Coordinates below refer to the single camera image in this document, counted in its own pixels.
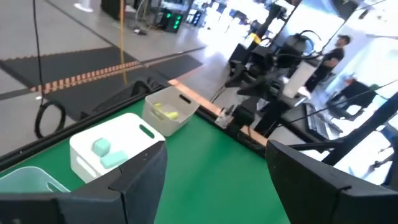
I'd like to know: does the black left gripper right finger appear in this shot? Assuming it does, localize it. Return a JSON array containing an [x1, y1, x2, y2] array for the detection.
[[266, 140, 398, 224]]

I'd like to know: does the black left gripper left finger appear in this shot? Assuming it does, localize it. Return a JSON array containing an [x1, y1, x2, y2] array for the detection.
[[0, 141, 168, 224]]

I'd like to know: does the short pale teal block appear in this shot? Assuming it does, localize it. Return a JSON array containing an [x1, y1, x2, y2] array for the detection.
[[99, 150, 129, 170]]

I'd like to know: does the teal cube block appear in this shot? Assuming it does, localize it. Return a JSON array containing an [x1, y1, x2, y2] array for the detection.
[[92, 138, 112, 157]]

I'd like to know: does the white plastic bin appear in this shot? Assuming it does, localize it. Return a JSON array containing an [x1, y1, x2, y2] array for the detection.
[[69, 112, 166, 184]]

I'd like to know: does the beige plastic bin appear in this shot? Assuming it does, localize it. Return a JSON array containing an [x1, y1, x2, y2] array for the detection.
[[142, 86, 200, 138]]

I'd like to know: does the small clear plastic bin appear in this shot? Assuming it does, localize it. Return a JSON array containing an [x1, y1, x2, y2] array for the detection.
[[0, 166, 71, 194]]

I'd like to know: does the person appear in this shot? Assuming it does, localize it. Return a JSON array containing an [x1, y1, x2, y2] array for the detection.
[[326, 76, 379, 121], [304, 34, 352, 93]]

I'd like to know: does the wooden edge strip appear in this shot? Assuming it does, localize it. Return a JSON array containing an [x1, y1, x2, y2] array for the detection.
[[167, 79, 268, 147]]

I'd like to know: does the white cylindrical container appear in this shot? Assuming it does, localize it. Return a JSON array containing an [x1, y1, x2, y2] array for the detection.
[[282, 60, 318, 99]]

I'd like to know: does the orange striped floor strip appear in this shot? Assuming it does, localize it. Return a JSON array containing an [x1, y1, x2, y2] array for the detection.
[[29, 60, 144, 94]]

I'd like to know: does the black floor mat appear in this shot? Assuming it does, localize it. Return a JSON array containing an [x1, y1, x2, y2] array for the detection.
[[0, 45, 205, 122]]

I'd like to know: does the black device with green lights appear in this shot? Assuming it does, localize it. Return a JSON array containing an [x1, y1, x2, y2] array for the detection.
[[158, 9, 184, 34]]

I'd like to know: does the black frame strut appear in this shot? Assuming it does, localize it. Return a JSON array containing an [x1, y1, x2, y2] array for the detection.
[[292, 91, 398, 166]]

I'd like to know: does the black table edge rail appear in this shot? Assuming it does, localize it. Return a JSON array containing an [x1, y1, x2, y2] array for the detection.
[[0, 79, 162, 172]]

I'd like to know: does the black hanging cable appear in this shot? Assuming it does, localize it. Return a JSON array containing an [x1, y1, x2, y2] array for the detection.
[[32, 0, 67, 139]]

